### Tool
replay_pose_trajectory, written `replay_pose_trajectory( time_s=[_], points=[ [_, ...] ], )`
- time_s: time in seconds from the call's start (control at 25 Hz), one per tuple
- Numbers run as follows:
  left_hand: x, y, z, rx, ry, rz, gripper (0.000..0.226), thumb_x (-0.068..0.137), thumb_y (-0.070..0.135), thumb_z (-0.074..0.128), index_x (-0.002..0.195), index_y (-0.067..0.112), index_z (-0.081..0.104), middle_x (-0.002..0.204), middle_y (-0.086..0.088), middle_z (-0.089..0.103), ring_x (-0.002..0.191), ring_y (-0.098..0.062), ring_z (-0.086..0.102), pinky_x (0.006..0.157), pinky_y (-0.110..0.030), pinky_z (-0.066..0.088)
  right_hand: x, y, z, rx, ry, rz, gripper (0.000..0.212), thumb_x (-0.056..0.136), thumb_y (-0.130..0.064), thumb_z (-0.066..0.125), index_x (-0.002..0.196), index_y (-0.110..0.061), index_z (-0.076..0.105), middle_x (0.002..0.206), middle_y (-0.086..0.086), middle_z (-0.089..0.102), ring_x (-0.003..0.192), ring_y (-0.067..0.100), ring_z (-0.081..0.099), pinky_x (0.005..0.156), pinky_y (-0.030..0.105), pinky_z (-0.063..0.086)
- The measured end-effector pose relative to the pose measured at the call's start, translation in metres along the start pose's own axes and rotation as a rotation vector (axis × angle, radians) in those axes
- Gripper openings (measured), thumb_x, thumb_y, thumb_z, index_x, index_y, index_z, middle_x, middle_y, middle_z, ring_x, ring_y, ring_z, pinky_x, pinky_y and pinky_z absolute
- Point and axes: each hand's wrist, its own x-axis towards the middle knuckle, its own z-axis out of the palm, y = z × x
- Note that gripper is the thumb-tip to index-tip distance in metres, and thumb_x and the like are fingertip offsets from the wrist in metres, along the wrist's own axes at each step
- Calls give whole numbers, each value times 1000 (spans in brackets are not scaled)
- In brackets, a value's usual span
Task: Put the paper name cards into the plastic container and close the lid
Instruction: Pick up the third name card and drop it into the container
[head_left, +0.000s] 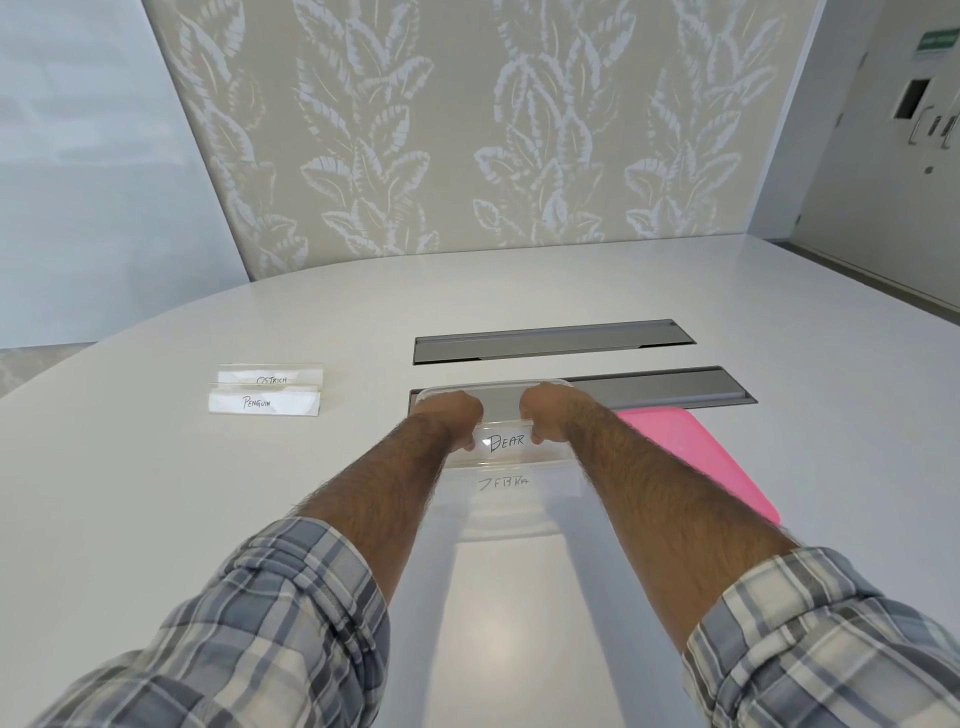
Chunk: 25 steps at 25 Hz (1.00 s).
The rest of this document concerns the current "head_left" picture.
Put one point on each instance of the person's left hand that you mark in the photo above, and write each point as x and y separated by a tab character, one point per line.
448	414

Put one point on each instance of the person's right hand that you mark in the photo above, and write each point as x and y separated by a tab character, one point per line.
553	409

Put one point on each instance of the person's right fingers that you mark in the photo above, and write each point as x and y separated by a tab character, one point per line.
537	433

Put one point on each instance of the person's left fingers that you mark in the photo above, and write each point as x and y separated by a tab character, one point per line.
469	442

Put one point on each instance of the clear name card holder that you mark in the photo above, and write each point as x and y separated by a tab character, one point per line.
504	442
270	377
504	484
262	403

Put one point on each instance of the person's left forearm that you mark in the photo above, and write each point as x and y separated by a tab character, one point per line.
375	499

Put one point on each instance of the person's right forearm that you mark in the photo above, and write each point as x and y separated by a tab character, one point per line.
660	517

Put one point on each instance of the clear plastic container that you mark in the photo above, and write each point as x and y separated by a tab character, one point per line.
501	521

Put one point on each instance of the pink plastic lid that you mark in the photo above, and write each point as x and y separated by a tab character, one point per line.
697	457

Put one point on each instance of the plaid left shirt sleeve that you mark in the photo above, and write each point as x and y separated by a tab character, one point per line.
247	630

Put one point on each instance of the plaid shirt sleeve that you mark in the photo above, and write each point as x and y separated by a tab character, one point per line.
825	645
247	630

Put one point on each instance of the plaid right shirt sleeve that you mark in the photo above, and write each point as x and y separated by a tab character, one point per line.
825	645

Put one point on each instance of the white door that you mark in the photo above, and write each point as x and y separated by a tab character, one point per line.
877	172

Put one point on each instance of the black door panel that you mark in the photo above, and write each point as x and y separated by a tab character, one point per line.
912	98

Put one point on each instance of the green exit sign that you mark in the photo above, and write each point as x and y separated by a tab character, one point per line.
940	40

